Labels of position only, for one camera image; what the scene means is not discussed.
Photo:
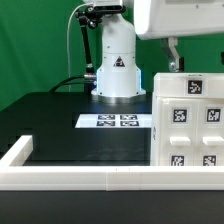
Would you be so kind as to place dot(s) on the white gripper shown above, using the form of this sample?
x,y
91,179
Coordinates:
x,y
155,19

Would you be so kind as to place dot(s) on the small white block with tag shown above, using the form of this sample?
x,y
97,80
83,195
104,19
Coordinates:
x,y
189,85

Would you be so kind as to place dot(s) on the white cabinet door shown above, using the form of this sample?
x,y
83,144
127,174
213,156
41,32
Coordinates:
x,y
178,132
211,132

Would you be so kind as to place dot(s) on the white cabinet body box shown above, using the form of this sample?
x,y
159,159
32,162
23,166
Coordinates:
x,y
157,115

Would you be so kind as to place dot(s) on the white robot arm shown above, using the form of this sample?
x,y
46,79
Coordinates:
x,y
118,80

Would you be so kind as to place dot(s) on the white flat top panel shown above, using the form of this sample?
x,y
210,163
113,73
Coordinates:
x,y
114,121

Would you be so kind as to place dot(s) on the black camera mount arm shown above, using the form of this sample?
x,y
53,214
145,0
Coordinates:
x,y
87,36

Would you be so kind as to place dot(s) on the white U-shaped boundary frame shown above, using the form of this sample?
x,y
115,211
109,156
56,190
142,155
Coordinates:
x,y
16,175

